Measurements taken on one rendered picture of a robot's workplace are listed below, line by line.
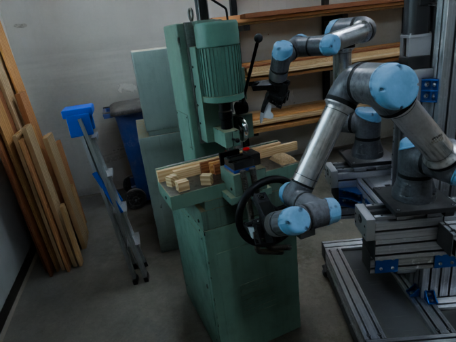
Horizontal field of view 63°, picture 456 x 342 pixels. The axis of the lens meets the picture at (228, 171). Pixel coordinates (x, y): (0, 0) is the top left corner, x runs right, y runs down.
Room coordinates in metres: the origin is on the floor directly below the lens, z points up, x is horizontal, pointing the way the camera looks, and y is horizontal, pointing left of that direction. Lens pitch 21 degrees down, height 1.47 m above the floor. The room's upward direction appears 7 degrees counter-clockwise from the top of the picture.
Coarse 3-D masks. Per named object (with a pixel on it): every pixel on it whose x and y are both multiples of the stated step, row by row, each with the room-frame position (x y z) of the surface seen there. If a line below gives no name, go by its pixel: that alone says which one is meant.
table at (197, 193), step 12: (276, 168) 1.47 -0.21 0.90; (288, 168) 1.49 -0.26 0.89; (192, 180) 1.44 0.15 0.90; (216, 180) 1.41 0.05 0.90; (168, 192) 1.34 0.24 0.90; (180, 192) 1.33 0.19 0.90; (192, 192) 1.33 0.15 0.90; (204, 192) 1.35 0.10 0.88; (216, 192) 1.36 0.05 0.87; (228, 192) 1.35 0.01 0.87; (168, 204) 1.34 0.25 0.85; (180, 204) 1.31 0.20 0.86; (192, 204) 1.32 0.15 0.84
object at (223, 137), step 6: (216, 126) 1.64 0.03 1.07; (216, 132) 1.60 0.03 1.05; (222, 132) 1.53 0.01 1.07; (228, 132) 1.52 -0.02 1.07; (234, 132) 1.53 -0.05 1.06; (216, 138) 1.60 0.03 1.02; (222, 138) 1.54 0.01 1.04; (228, 138) 1.52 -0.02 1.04; (222, 144) 1.55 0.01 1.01; (228, 144) 1.51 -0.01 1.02; (234, 144) 1.52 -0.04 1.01
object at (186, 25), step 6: (186, 24) 1.70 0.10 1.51; (192, 24) 1.71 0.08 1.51; (186, 30) 1.70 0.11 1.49; (192, 30) 1.71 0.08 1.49; (186, 36) 1.70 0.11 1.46; (192, 36) 1.71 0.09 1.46; (186, 42) 1.71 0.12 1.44; (192, 42) 1.70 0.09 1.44; (192, 72) 1.70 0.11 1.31; (192, 78) 1.70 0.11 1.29; (192, 84) 1.70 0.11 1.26; (198, 120) 1.70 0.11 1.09; (198, 126) 1.70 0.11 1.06
